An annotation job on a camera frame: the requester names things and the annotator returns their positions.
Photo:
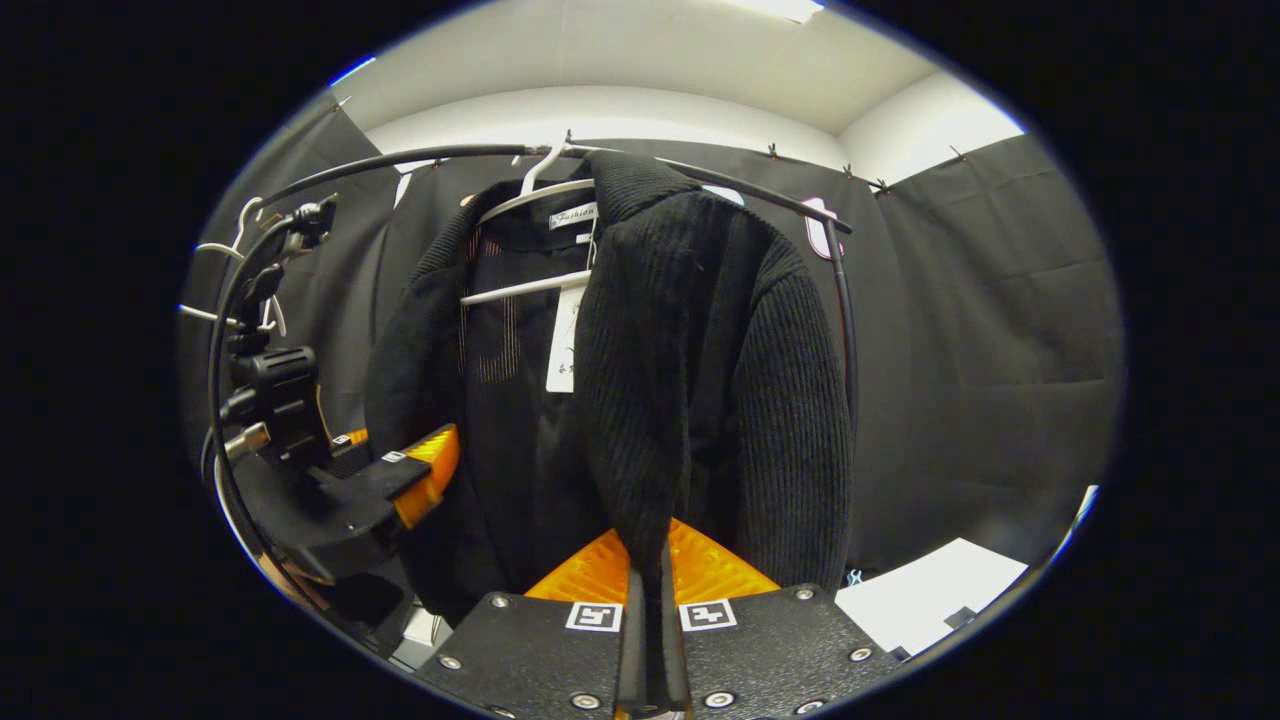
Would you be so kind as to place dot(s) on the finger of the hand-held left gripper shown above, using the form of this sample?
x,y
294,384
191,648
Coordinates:
x,y
425,480
350,440

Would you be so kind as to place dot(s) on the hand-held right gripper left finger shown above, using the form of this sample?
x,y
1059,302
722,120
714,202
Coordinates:
x,y
520,650

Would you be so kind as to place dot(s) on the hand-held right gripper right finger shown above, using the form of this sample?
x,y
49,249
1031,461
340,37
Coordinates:
x,y
780,650

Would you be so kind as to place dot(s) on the black knit jacket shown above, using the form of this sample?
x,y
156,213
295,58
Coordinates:
x,y
700,350

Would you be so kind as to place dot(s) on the white clothes hanger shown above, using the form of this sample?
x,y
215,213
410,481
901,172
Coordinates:
x,y
520,287
210,316

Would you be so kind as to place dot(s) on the white board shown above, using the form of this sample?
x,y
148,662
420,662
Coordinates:
x,y
930,590

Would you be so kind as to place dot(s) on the black backdrop cloth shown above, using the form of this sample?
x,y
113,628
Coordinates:
x,y
980,350

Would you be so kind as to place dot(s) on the long ceiling light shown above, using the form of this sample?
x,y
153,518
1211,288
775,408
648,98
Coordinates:
x,y
785,8

